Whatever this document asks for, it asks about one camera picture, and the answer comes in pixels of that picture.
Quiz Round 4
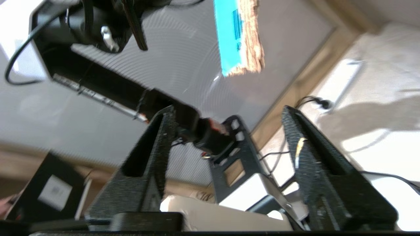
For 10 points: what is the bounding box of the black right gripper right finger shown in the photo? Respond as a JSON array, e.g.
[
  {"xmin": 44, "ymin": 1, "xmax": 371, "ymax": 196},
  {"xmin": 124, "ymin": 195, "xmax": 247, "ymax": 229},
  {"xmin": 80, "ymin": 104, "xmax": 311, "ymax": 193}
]
[{"xmin": 282, "ymin": 105, "xmax": 398, "ymax": 230}]

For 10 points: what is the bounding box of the teal barcode cardboard scrap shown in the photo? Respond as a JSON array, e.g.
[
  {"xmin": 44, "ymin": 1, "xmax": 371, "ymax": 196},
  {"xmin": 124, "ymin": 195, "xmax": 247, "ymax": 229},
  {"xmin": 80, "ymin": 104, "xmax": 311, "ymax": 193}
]
[{"xmin": 213, "ymin": 0, "xmax": 266, "ymax": 78}]

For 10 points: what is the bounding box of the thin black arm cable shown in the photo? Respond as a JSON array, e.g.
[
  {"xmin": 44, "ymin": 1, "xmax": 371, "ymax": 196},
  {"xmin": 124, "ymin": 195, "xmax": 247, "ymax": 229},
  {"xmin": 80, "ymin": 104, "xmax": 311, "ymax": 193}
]
[{"xmin": 4, "ymin": 0, "xmax": 83, "ymax": 87}]

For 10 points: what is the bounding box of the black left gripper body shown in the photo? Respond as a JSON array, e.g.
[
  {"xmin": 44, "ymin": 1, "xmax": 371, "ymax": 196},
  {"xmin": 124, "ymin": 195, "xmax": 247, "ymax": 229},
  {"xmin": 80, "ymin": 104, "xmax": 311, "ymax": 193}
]
[{"xmin": 121, "ymin": 0, "xmax": 149, "ymax": 52}]

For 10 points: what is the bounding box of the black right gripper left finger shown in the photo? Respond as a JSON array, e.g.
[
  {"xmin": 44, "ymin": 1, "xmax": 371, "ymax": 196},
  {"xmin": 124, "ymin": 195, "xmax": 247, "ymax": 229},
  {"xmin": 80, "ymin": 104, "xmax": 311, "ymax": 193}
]
[{"xmin": 85, "ymin": 105, "xmax": 177, "ymax": 226}]

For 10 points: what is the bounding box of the black plug with cable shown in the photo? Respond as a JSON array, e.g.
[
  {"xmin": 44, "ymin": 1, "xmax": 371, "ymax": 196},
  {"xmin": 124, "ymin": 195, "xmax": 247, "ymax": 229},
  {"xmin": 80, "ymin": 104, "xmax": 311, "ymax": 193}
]
[{"xmin": 295, "ymin": 96, "xmax": 331, "ymax": 111}]

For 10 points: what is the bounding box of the black box white label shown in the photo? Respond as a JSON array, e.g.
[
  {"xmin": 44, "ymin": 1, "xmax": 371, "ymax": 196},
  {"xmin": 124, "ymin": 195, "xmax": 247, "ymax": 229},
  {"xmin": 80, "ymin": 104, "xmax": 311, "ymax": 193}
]
[{"xmin": 6, "ymin": 152, "xmax": 91, "ymax": 226}]

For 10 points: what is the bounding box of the white robot chassis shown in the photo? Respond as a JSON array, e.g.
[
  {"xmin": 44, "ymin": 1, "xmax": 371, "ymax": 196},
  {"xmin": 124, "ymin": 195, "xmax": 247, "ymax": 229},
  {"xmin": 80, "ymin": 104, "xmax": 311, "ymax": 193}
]
[{"xmin": 160, "ymin": 173, "xmax": 296, "ymax": 232}]

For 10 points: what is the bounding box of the white power strip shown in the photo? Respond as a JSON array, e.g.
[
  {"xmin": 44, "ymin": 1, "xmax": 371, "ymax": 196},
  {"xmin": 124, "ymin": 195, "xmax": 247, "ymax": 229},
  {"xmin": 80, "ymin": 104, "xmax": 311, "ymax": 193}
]
[{"xmin": 324, "ymin": 58, "xmax": 367, "ymax": 112}]

